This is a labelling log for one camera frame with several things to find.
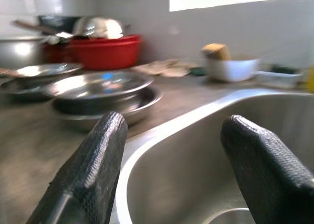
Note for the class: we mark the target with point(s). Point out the white oval bowl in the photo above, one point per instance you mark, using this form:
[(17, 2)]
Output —
[(230, 70)]

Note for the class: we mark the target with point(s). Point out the upturned shiny steel bowl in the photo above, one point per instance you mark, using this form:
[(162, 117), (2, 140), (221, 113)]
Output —
[(98, 26)]

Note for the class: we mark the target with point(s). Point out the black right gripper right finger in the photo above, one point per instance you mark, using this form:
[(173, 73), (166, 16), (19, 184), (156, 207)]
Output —
[(269, 179)]

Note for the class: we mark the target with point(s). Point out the shallow steel plate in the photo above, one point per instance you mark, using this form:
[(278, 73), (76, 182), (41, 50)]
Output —
[(46, 70), (19, 91)]

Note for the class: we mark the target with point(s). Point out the large steel pot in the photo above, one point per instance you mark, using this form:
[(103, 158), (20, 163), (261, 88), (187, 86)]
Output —
[(17, 52)]

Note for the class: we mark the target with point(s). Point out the white dish cloth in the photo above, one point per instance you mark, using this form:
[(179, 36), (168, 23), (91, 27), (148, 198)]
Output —
[(166, 68)]

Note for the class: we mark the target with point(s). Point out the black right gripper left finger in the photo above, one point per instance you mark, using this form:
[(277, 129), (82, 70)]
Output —
[(93, 165)]

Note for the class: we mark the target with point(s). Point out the yellow sponge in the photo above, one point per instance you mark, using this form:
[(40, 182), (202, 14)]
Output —
[(218, 50)]

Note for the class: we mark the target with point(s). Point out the dark green scouring pad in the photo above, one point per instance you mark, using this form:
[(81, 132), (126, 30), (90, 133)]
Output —
[(284, 70), (198, 72)]

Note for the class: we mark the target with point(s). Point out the stainless steel sink basin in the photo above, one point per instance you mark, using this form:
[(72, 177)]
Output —
[(186, 160)]

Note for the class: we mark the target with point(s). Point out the small steel bowl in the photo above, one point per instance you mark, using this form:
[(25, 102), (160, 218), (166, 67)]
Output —
[(228, 217)]

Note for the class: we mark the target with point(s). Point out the red plastic basin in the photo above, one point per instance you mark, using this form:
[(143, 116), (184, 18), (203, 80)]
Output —
[(108, 53)]

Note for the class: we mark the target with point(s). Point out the wide steel plate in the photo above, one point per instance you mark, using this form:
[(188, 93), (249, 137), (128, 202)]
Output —
[(98, 85)]

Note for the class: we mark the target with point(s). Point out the dark cooking pan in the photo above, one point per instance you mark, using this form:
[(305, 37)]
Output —
[(56, 21)]

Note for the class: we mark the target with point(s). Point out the yellow dish soap pump bottle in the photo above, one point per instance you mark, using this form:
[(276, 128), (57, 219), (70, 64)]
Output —
[(310, 80)]

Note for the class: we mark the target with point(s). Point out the deep steel dish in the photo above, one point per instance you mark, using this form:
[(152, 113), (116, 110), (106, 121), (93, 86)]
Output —
[(137, 111)]

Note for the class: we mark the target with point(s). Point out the white rectangular plastic tray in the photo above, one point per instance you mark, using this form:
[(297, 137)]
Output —
[(277, 80)]

